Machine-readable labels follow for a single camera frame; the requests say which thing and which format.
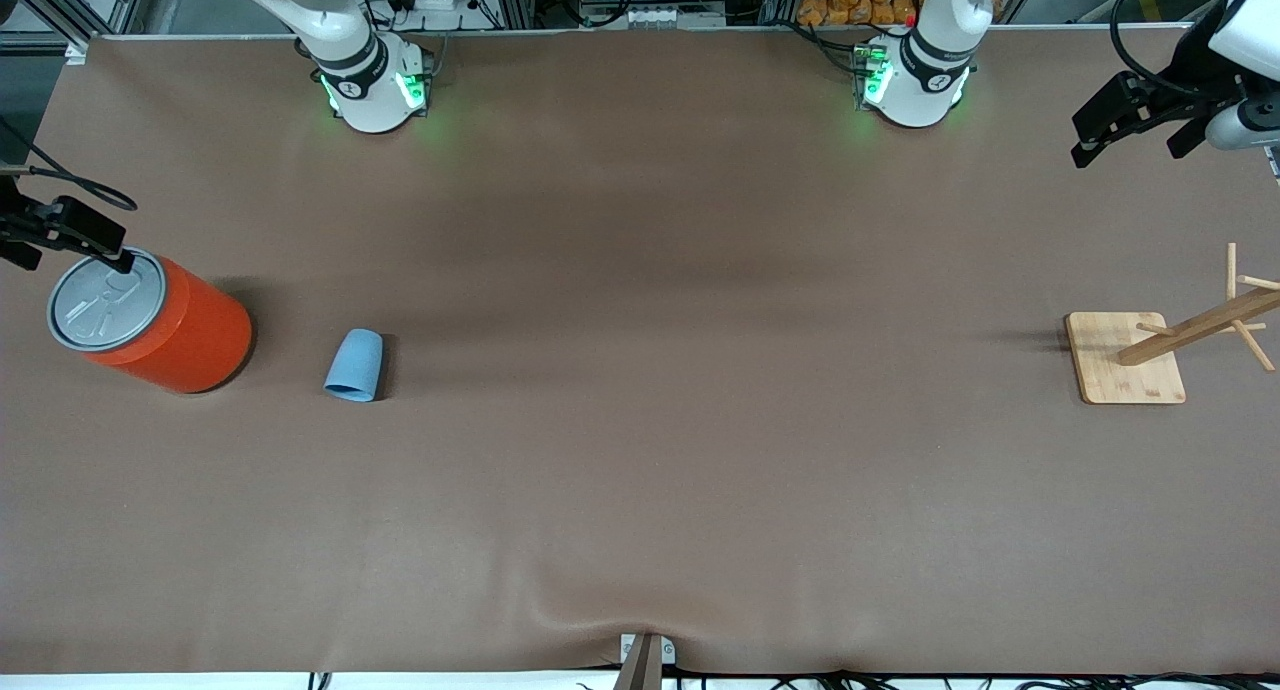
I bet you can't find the brown camera mount pole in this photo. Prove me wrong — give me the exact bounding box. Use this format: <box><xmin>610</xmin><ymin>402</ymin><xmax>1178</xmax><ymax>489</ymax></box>
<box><xmin>614</xmin><ymin>635</ymin><xmax>663</xmax><ymax>690</ymax></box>

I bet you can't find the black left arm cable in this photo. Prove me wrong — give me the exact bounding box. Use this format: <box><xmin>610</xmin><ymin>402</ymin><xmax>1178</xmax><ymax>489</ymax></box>
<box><xmin>1110</xmin><ymin>0</ymin><xmax>1251</xmax><ymax>101</ymax></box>

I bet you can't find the silver metal bracket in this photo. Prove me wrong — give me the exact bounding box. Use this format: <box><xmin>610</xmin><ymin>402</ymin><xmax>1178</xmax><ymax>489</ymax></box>
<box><xmin>619</xmin><ymin>633</ymin><xmax>677</xmax><ymax>667</ymax></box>

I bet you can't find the light blue plastic cup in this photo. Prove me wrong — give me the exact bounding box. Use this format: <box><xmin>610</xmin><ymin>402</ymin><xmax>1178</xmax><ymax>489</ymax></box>
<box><xmin>323</xmin><ymin>328</ymin><xmax>385</xmax><ymax>403</ymax></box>

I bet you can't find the wooden mug tree stand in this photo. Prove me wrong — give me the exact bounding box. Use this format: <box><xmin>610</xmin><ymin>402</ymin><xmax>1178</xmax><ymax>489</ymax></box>
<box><xmin>1065</xmin><ymin>242</ymin><xmax>1280</xmax><ymax>406</ymax></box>

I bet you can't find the orange can with silver lid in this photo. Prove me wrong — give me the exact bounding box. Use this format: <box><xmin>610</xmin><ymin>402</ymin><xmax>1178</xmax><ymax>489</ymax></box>
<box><xmin>47</xmin><ymin>247</ymin><xmax>254</xmax><ymax>395</ymax></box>

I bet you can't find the brown table mat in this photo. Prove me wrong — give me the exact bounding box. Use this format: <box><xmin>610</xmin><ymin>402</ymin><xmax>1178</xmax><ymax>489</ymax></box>
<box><xmin>0</xmin><ymin>28</ymin><xmax>1280</xmax><ymax>676</ymax></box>

